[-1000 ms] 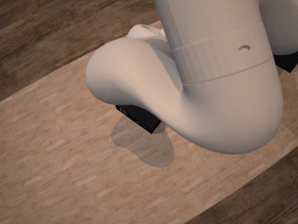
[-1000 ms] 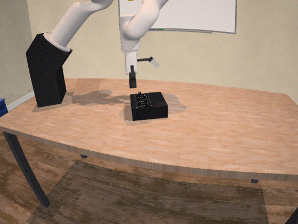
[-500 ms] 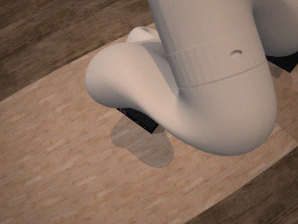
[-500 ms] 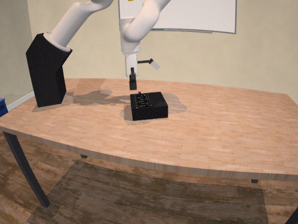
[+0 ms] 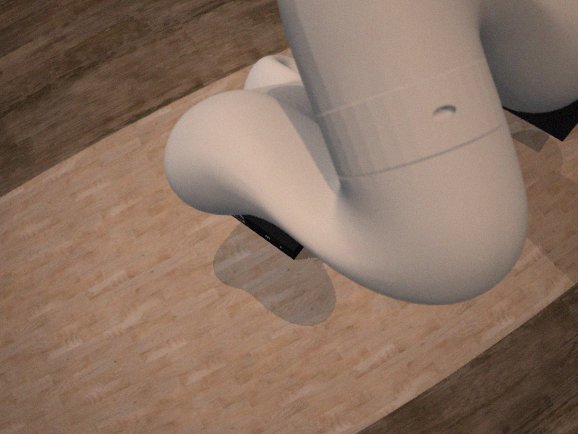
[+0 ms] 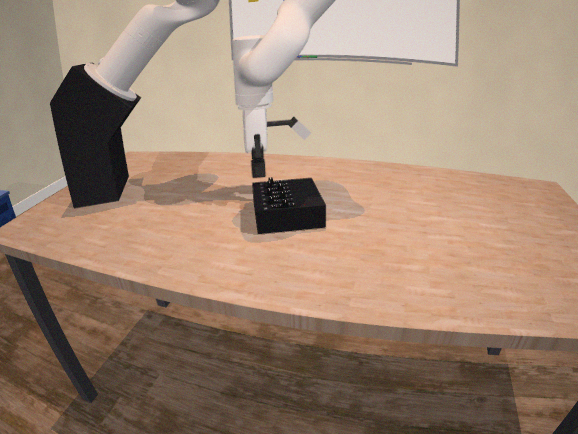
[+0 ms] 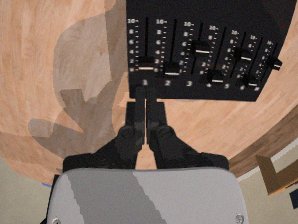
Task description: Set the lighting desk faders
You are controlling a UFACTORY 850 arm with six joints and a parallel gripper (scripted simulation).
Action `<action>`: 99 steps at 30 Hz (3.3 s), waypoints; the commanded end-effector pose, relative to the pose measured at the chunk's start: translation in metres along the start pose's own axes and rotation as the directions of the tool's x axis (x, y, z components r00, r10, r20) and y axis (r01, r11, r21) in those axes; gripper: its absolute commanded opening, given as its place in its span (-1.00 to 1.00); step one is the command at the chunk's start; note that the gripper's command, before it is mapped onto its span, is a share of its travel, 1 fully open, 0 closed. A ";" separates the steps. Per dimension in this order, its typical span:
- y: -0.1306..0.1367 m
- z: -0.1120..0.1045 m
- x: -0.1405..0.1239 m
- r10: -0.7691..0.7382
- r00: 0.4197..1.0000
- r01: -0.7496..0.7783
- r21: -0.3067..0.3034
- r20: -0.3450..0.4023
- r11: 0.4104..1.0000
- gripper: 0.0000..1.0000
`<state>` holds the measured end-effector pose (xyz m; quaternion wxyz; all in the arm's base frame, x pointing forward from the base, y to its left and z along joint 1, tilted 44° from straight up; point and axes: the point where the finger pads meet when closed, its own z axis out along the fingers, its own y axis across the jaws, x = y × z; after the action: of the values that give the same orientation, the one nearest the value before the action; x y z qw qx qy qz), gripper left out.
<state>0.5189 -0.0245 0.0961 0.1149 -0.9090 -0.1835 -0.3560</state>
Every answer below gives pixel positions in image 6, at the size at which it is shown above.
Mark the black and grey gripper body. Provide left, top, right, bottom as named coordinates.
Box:
left=238, top=103, right=271, bottom=153

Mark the black lighting desk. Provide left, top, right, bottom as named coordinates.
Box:
left=252, top=177, right=326, bottom=234

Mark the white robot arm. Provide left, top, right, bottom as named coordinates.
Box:
left=84, top=0, right=336, bottom=140

